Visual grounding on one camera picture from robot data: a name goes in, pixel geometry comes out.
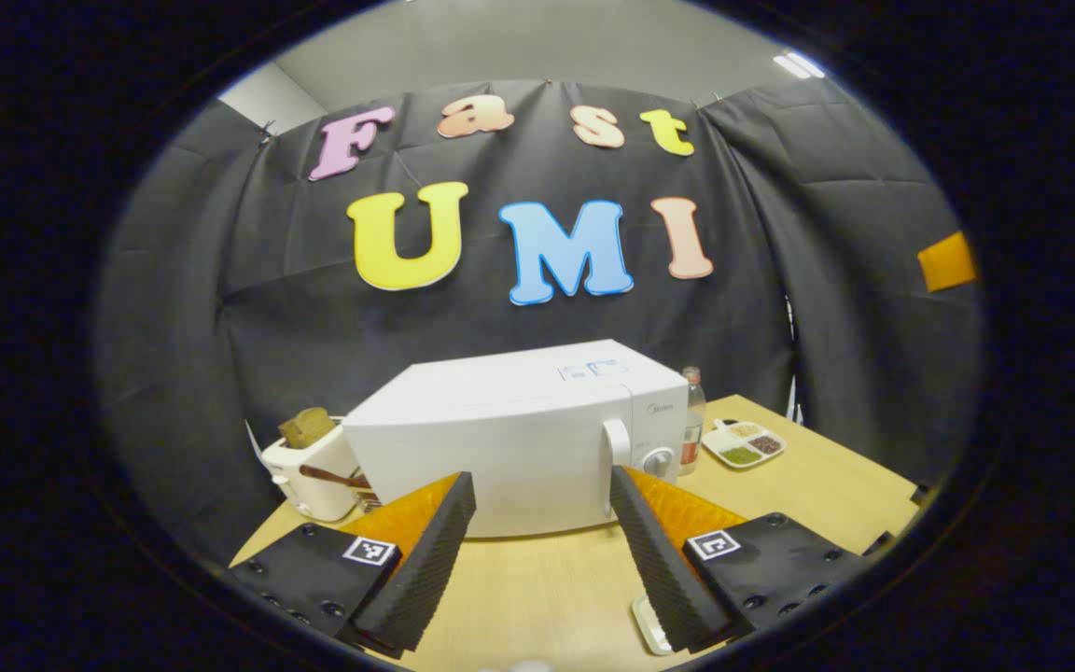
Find brown-handled utensil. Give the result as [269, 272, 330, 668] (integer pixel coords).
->
[300, 465, 372, 490]

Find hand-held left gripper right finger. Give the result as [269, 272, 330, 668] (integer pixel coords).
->
[609, 465, 874, 654]

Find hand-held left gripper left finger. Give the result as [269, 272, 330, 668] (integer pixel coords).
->
[228, 471, 478, 654]

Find black backdrop cloth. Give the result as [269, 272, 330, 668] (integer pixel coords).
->
[94, 79, 984, 566]

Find pale green rectangular plate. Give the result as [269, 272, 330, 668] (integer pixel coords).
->
[632, 594, 675, 656]

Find white microwave oven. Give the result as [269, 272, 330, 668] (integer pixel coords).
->
[342, 339, 691, 539]

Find small ceiling light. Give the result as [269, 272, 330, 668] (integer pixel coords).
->
[774, 51, 826, 80]

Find white toaster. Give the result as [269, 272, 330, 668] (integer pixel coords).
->
[260, 417, 363, 524]

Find clear bottle with red cap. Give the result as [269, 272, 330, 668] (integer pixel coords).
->
[677, 366, 707, 477]

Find white divided dish with grains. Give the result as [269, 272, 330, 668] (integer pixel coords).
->
[702, 419, 788, 469]

